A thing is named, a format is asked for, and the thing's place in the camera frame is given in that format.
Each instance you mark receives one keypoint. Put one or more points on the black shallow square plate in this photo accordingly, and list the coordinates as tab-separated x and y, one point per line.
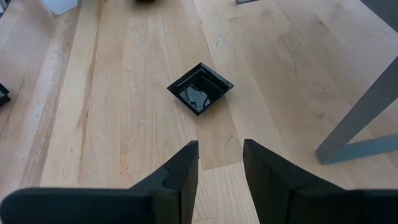
145	1

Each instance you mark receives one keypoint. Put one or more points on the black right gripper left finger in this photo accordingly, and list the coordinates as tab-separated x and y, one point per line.
93	207

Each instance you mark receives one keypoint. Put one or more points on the grey perforated metal riser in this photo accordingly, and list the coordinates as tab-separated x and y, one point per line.
357	115

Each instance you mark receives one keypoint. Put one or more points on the black flared square plate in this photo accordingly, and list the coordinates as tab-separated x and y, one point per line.
3	95

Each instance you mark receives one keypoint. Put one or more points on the white arm base bracket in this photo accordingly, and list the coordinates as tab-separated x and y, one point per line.
59	6

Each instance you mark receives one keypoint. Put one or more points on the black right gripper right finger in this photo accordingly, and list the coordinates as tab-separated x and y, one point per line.
311	207

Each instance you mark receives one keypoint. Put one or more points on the black stepped square plate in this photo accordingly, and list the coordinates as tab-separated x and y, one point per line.
199	93

